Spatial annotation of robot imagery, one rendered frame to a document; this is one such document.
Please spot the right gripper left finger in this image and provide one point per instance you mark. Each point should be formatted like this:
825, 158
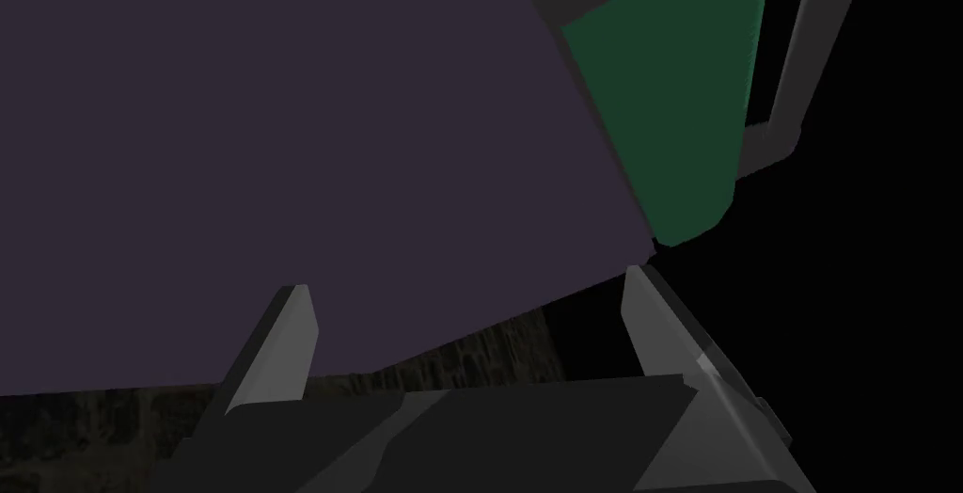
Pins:
282, 357

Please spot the green rounded slab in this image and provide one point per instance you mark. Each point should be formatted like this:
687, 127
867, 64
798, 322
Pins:
669, 101

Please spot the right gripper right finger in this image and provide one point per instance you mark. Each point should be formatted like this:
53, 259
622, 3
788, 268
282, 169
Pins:
662, 335

